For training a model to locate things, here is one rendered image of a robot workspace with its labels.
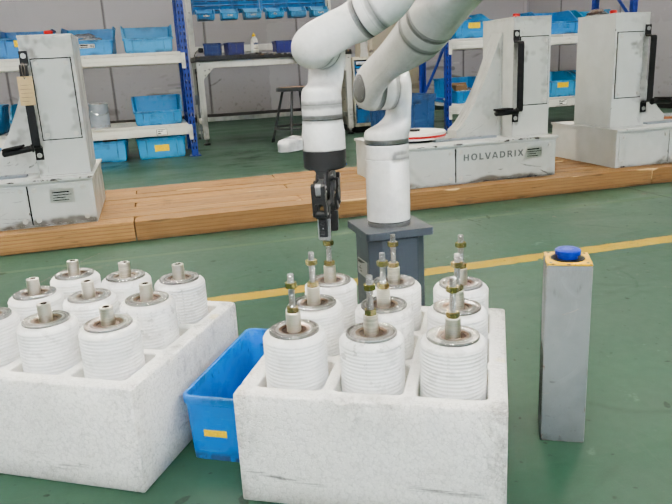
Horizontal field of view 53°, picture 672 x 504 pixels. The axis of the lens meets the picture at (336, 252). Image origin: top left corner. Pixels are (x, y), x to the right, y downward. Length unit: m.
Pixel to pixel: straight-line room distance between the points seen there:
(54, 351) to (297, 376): 0.41
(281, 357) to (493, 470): 0.33
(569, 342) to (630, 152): 2.49
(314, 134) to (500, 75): 2.27
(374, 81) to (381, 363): 0.59
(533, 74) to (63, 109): 2.04
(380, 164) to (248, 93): 7.88
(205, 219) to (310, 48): 1.72
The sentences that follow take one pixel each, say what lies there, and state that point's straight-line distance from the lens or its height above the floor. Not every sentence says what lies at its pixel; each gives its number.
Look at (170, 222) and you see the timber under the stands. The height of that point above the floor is 0.06.
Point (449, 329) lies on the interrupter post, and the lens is 0.97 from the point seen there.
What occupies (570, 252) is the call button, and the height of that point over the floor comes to 0.33.
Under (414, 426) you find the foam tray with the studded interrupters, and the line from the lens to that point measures 0.96.
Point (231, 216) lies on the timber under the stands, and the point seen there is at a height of 0.06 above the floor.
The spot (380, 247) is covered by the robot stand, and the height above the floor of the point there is 0.27.
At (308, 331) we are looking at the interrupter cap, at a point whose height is 0.25.
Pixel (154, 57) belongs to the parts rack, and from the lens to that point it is 5.40.
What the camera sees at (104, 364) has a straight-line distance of 1.12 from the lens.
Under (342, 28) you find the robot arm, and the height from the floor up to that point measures 0.69.
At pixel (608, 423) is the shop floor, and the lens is 1.31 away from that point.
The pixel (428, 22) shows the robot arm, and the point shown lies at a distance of 1.18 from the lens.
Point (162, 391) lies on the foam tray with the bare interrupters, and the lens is 1.16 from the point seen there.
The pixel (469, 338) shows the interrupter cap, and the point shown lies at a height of 0.25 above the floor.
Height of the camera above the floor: 0.63
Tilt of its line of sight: 16 degrees down
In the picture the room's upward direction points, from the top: 3 degrees counter-clockwise
